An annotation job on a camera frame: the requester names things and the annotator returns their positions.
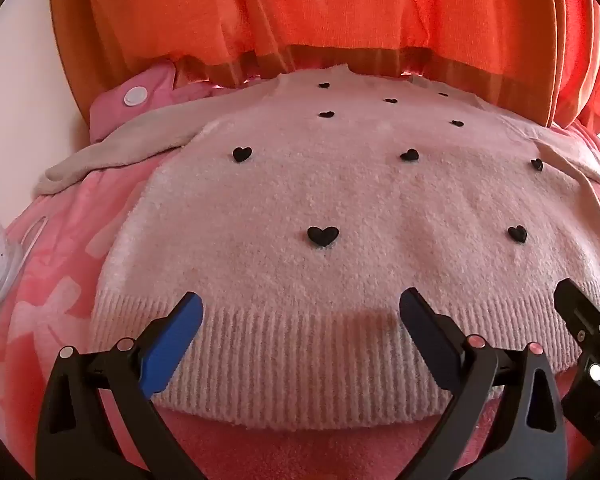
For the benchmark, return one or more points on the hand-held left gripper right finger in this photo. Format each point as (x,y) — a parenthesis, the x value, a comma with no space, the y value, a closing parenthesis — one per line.
(425,332)

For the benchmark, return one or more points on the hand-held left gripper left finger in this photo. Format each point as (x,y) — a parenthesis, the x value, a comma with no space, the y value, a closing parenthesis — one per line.
(177,340)

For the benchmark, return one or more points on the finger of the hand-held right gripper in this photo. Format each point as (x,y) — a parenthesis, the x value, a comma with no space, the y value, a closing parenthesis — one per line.
(577,310)

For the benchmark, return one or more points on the pink sweater with black hearts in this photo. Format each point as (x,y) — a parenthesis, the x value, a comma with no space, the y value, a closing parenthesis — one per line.
(305,185)

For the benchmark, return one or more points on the pink bow-print blanket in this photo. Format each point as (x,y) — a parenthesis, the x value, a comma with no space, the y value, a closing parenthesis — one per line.
(55,280)

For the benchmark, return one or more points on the pink pillow with white button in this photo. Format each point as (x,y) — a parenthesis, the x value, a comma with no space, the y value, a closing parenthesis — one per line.
(111,107)

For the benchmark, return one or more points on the orange curtain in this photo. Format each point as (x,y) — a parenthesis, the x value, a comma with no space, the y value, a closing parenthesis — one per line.
(330,5)

